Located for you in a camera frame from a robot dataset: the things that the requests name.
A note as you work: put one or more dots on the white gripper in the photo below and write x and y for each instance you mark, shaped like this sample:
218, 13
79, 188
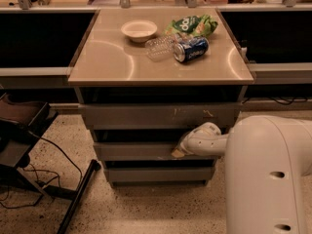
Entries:
192, 142

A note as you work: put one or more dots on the grey drawer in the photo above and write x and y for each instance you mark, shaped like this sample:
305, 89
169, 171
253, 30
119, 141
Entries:
127, 145
159, 170
152, 116

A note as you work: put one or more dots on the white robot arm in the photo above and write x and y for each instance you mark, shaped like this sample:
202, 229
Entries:
265, 159

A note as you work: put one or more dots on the grey top drawer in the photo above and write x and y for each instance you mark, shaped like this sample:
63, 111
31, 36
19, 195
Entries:
152, 116

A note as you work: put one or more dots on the grey bottom drawer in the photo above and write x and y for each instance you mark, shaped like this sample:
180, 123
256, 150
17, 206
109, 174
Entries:
159, 170

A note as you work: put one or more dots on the grey drawer cabinet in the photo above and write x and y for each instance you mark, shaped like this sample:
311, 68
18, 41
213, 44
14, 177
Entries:
112, 69

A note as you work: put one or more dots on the clear plastic bottle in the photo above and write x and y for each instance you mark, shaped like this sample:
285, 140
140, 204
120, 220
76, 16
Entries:
163, 47

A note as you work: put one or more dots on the blue soda can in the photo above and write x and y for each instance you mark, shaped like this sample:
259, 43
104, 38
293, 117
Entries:
190, 49

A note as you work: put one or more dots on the white bowl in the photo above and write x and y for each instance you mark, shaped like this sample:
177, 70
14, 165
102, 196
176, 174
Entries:
139, 31

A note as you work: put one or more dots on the green chip bag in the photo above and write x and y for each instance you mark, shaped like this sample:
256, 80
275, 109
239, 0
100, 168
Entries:
203, 25

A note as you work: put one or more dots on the black rolling stand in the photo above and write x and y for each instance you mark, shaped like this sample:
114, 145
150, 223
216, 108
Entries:
22, 125

